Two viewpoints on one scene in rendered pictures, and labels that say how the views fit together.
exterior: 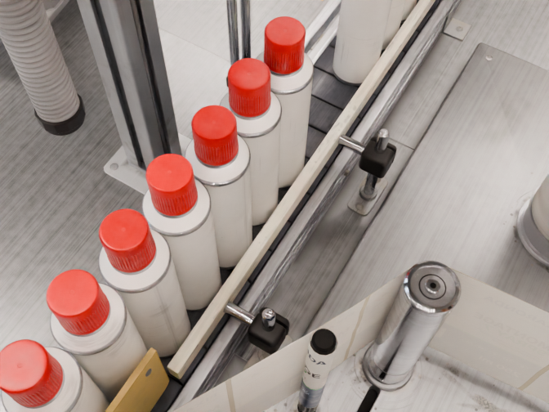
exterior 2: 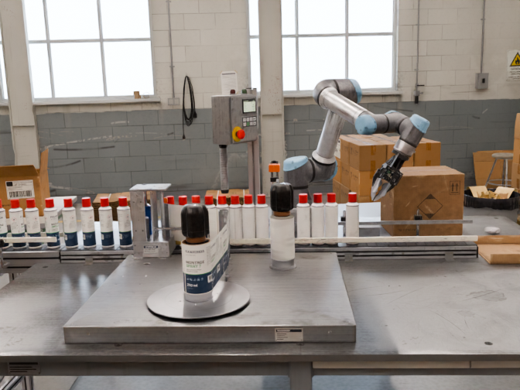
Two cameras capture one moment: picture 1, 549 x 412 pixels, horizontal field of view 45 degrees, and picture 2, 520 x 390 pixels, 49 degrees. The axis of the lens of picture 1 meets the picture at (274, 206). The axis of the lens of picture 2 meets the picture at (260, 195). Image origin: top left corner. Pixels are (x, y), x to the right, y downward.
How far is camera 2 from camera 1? 2.10 m
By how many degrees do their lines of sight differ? 68
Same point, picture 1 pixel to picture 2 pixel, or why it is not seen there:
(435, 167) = not seen: hidden behind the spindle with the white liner
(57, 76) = (224, 179)
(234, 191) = (231, 212)
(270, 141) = (246, 211)
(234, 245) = (232, 234)
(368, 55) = (299, 233)
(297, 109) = (258, 213)
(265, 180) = (245, 225)
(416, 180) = not seen: hidden behind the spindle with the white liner
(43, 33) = (224, 170)
